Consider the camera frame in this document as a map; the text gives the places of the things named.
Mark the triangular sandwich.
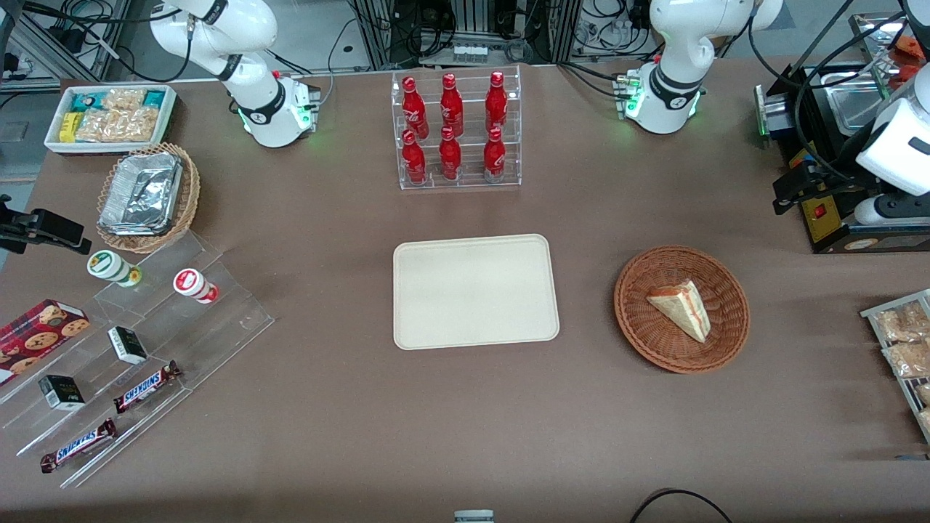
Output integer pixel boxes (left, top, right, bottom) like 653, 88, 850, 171
646, 279, 712, 344

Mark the tray of packaged snacks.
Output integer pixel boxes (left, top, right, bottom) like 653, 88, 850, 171
860, 288, 930, 445

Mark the brown round wicker basket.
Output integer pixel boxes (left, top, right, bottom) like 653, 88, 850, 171
614, 246, 751, 375

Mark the beige rectangular serving tray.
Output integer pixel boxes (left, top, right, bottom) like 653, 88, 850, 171
392, 233, 561, 352

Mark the light oval wicker basket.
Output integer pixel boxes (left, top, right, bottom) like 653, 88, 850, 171
96, 142, 201, 254

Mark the black food warmer appliance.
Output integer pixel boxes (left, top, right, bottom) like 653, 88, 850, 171
753, 13, 930, 255

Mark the steel warmer pan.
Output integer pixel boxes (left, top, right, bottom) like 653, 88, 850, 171
820, 70, 886, 137

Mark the red cola bottle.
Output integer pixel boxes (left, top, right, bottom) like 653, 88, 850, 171
485, 70, 509, 134
438, 126, 463, 182
401, 129, 428, 185
401, 76, 430, 139
482, 127, 507, 183
439, 72, 465, 138

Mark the clear acrylic bottle rack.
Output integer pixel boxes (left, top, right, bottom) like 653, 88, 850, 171
390, 65, 523, 192

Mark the aluminium equipment rack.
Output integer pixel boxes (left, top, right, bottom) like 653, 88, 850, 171
352, 0, 583, 70

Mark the clear acrylic stepped shelf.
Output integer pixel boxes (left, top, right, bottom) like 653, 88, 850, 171
0, 230, 276, 490

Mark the red lid cup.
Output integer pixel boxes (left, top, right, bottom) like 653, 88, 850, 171
172, 267, 219, 305

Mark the stack of foil trays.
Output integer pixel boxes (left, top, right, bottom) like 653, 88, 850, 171
99, 152, 183, 238

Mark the snickers bar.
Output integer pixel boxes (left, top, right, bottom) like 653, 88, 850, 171
39, 418, 118, 474
113, 360, 183, 415

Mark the clear cracker bag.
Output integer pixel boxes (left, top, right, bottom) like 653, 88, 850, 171
76, 89, 158, 143

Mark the small black box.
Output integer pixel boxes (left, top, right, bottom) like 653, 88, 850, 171
38, 374, 86, 412
107, 325, 149, 365

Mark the green lid cup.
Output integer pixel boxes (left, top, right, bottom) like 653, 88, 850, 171
86, 249, 143, 288

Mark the white snack bin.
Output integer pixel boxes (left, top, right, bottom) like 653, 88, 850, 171
44, 84, 178, 156

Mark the red cookie box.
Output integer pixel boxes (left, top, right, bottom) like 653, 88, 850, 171
0, 299, 91, 386

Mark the black floor cable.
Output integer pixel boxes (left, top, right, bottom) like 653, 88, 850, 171
628, 487, 735, 523

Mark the aluminium profile frame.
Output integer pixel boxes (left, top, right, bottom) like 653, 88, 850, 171
0, 0, 136, 89

